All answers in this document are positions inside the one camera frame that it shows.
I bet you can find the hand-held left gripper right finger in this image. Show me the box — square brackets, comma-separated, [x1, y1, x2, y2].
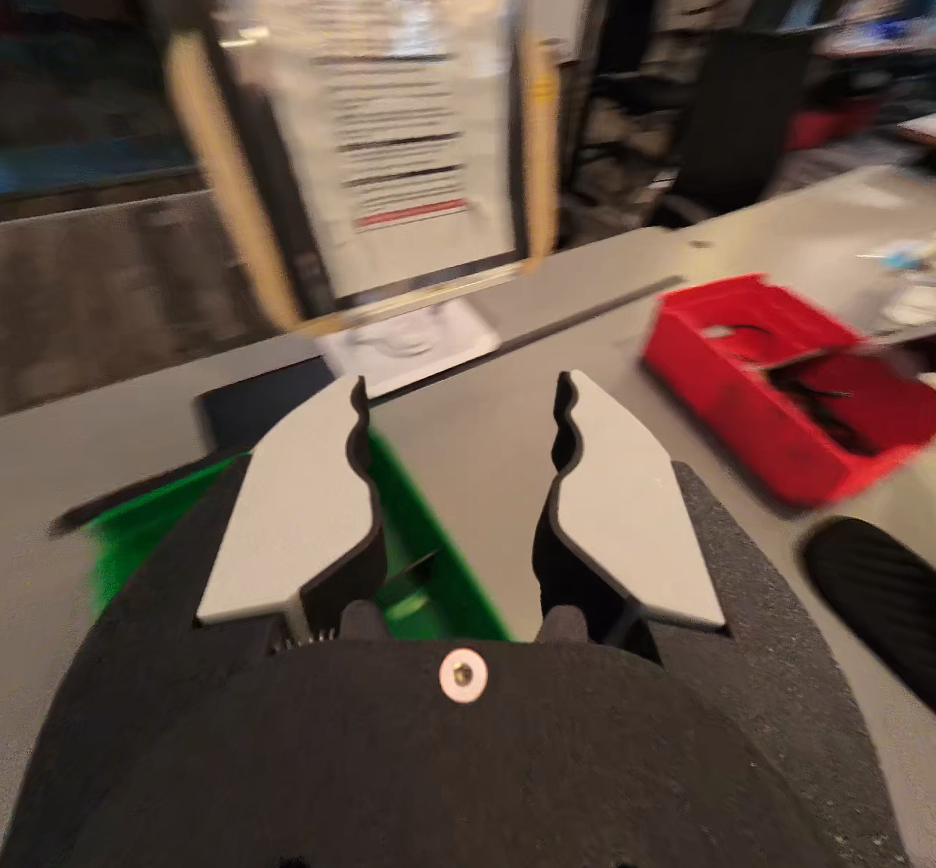
[531, 368, 728, 631]

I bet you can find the green plastic bin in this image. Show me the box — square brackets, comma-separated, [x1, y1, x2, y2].
[50, 429, 513, 644]

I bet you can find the red plastic crate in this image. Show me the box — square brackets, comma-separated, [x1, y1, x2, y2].
[786, 99, 878, 153]

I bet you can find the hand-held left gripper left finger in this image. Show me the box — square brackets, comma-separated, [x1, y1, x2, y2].
[195, 373, 390, 628]

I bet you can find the black cable with copper plug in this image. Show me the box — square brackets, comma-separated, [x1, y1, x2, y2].
[764, 360, 882, 457]

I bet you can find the blue white card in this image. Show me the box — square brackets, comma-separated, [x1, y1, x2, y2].
[874, 239, 936, 273]

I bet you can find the wood-edged instruction board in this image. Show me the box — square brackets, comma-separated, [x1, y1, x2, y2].
[164, 0, 566, 335]

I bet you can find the black office chair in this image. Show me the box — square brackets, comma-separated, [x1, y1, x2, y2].
[654, 27, 819, 227]

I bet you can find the black desk pad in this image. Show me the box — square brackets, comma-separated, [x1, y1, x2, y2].
[192, 356, 339, 448]

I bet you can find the red plastic bin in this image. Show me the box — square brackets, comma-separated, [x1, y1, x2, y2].
[641, 273, 936, 512]

